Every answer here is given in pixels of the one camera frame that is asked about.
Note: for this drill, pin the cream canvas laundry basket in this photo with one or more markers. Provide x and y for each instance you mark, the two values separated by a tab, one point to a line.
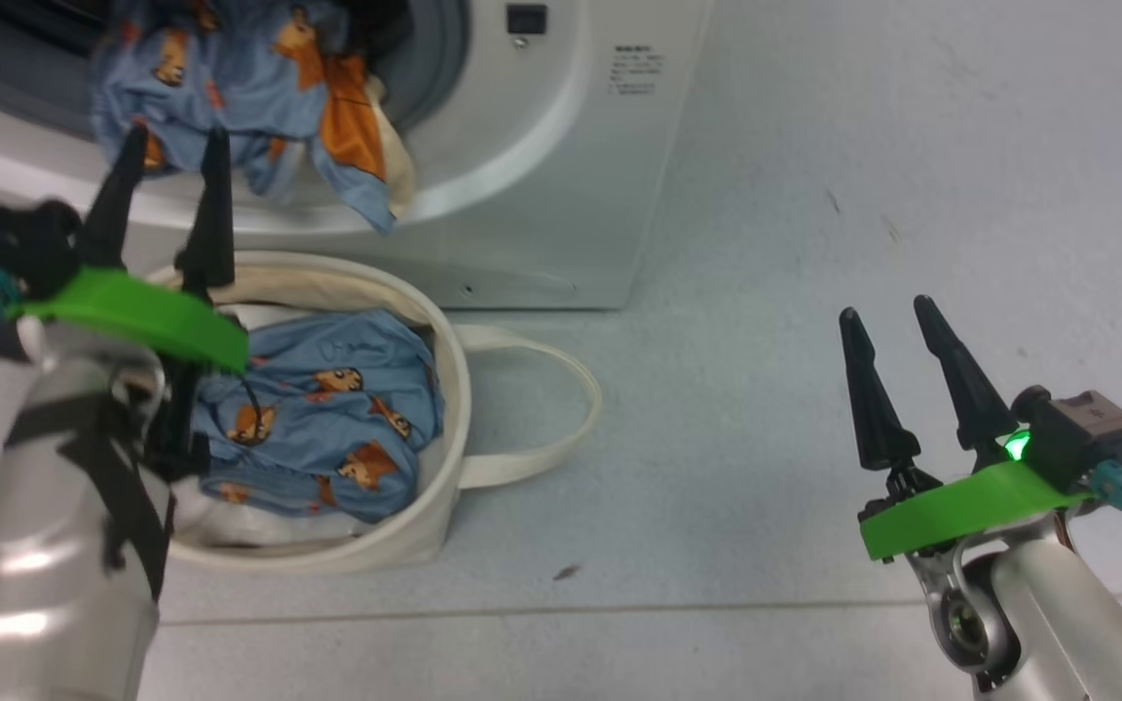
425	526

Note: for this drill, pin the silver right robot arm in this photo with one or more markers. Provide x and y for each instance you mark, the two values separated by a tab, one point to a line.
1058	623

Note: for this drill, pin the white front-load washing machine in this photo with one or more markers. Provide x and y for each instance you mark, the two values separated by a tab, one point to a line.
542	195

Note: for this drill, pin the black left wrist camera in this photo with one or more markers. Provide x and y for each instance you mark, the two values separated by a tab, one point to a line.
16	248

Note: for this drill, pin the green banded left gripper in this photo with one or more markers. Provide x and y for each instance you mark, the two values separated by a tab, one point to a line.
142	316

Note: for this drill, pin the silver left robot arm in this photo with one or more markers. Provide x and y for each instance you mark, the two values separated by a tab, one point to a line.
35	584

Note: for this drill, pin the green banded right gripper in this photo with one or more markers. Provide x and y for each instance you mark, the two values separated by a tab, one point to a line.
960	511

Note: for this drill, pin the blue bear print garment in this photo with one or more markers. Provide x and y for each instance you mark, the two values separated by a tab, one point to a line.
230	78
347	409

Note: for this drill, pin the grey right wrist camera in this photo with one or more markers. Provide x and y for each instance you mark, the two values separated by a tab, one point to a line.
1087	428

